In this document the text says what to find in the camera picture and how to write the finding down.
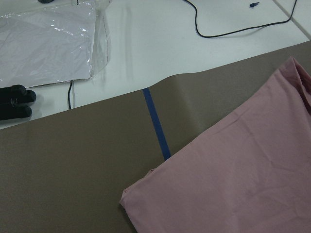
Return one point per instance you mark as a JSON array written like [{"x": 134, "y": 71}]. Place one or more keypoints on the clear plastic bag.
[{"x": 44, "y": 42}]

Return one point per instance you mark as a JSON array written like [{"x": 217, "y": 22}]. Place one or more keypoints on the black folded tripod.
[{"x": 15, "y": 102}]

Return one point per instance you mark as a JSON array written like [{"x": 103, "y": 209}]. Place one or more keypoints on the pink printed t-shirt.
[{"x": 248, "y": 173}]

